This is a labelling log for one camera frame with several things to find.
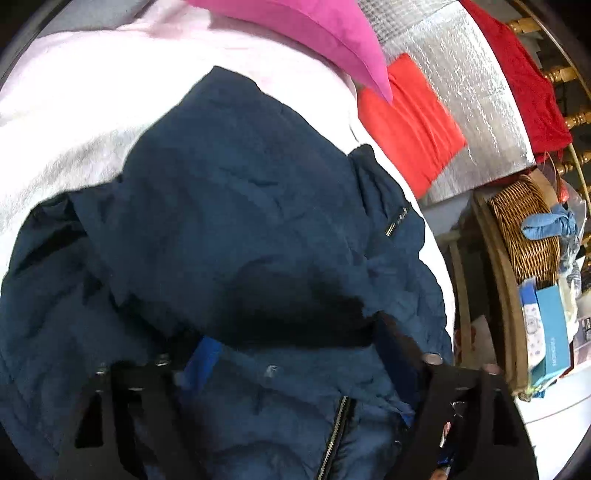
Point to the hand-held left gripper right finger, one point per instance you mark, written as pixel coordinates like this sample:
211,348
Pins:
397,350

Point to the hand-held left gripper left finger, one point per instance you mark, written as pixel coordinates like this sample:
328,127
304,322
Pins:
203,360

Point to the navy blue zip jacket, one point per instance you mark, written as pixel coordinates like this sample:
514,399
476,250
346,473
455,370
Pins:
231,207

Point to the wooden chair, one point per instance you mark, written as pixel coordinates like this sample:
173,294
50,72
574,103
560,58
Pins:
503,286

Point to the white printed box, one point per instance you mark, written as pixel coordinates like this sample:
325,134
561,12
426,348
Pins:
531,318

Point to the light blue cardboard box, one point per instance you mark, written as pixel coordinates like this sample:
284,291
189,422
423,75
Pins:
551,332

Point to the wicker basket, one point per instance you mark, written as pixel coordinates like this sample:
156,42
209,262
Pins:
512,203

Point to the light blue cloth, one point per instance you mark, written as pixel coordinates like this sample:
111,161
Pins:
547,224

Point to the orange-red folded cloth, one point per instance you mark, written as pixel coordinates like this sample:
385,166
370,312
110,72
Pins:
411,124

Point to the silver foil mat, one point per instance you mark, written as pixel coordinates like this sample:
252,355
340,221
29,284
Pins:
471,92

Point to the white bed sheet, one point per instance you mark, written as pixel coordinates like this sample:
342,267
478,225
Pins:
92,92

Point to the dark red cloth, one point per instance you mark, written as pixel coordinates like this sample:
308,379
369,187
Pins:
521,69

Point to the wooden stair railing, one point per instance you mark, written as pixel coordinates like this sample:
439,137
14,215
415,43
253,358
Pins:
556,74

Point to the magenta pillow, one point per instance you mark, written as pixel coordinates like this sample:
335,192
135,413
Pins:
314,32

